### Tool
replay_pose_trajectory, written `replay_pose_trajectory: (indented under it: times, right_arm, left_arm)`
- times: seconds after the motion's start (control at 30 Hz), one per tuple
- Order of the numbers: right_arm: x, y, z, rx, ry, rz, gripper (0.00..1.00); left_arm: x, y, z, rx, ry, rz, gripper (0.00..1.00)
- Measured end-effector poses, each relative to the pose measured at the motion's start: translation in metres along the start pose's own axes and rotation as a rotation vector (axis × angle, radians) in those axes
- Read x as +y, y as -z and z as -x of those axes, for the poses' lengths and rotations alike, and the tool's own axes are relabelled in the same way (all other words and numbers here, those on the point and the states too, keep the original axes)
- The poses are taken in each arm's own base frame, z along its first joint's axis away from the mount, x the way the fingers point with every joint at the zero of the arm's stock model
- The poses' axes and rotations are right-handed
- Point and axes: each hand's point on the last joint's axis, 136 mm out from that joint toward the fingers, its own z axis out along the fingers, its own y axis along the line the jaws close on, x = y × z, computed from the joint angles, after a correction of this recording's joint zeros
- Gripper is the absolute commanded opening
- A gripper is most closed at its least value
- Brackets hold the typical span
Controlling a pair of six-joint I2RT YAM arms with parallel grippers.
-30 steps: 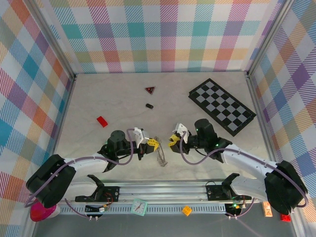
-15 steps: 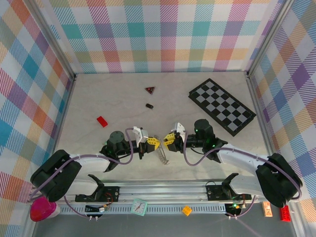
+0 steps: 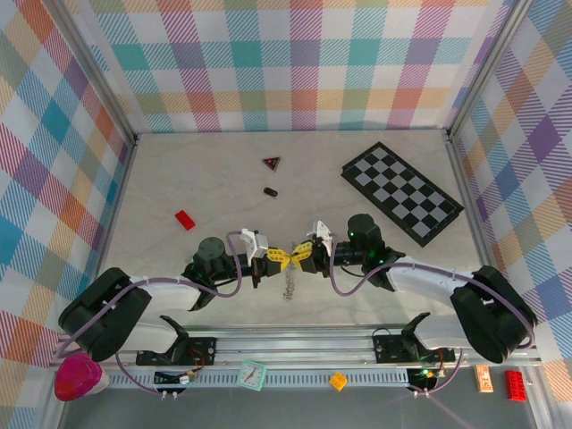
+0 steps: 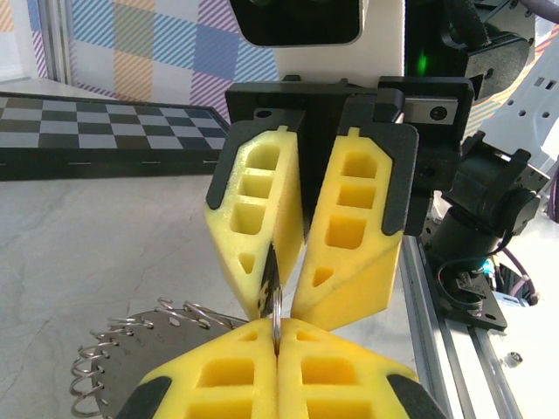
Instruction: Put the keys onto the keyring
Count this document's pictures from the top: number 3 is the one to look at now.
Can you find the black grey chessboard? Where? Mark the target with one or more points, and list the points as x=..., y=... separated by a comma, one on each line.
x=402, y=187

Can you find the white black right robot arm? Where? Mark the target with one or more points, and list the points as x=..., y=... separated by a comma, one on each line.
x=429, y=281

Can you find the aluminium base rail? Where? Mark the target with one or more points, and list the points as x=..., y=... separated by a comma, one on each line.
x=290, y=344

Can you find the red toy brick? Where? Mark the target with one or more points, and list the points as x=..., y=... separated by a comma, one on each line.
x=516, y=385

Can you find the aluminium frame post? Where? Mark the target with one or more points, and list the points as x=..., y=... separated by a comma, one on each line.
x=97, y=71
x=483, y=67

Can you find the pink cup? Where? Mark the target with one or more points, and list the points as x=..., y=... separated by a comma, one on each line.
x=76, y=377

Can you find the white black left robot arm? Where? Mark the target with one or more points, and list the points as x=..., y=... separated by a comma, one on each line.
x=165, y=292

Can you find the red block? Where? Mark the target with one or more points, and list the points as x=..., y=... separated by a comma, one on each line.
x=184, y=220

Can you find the black red triangle piece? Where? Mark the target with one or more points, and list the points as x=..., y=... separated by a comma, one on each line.
x=271, y=163

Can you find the small black key fob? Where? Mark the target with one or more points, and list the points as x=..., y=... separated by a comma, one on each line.
x=270, y=192

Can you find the teal toy clock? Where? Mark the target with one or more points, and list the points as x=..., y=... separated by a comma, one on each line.
x=251, y=375

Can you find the yellow toy brick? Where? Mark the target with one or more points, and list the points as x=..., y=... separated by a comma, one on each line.
x=338, y=381

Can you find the metal keyring bunch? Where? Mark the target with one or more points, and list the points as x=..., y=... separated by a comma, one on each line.
x=289, y=286

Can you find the aluminium frame side rail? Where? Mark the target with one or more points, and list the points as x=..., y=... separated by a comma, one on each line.
x=469, y=201
x=117, y=196

